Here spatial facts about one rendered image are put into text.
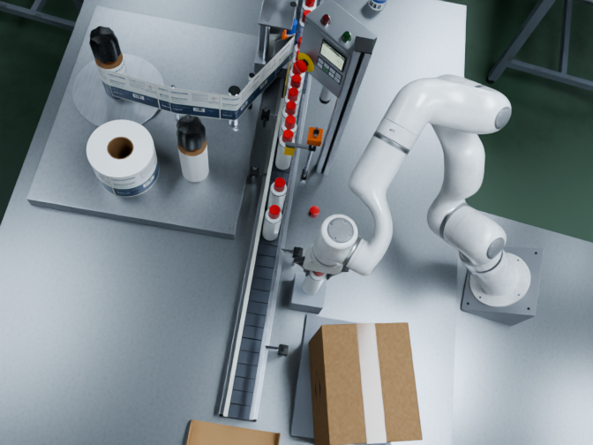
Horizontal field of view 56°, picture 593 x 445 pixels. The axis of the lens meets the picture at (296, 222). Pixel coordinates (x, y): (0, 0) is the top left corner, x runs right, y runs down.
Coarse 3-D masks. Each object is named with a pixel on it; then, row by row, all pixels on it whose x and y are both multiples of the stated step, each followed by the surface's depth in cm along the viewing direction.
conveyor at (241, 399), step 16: (304, 80) 207; (272, 176) 191; (288, 176) 192; (256, 256) 180; (272, 256) 180; (256, 272) 178; (272, 272) 178; (256, 288) 176; (256, 304) 174; (256, 320) 172; (256, 336) 170; (240, 352) 168; (256, 352) 169; (240, 368) 166; (256, 368) 167; (240, 384) 165; (240, 400) 163; (240, 416) 162
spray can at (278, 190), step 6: (276, 180) 168; (282, 180) 168; (276, 186) 168; (282, 186) 167; (270, 192) 173; (276, 192) 170; (282, 192) 171; (270, 198) 175; (276, 198) 172; (282, 198) 173; (270, 204) 179; (276, 204) 177; (282, 204) 179
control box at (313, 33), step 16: (320, 16) 143; (336, 16) 143; (352, 16) 144; (304, 32) 146; (320, 32) 142; (336, 32) 141; (352, 32) 142; (368, 32) 142; (304, 48) 151; (336, 48) 141; (352, 48) 140; (320, 80) 156; (336, 96) 156
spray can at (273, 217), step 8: (272, 208) 164; (280, 208) 165; (272, 216) 165; (280, 216) 168; (264, 224) 174; (272, 224) 169; (280, 224) 173; (264, 232) 178; (272, 232) 175; (272, 240) 182
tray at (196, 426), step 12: (192, 420) 161; (192, 432) 163; (204, 432) 163; (216, 432) 164; (228, 432) 164; (240, 432) 164; (252, 432) 165; (264, 432) 165; (192, 444) 162; (204, 444) 162; (216, 444) 162; (228, 444) 163; (240, 444) 163; (252, 444) 164; (264, 444) 164; (276, 444) 164
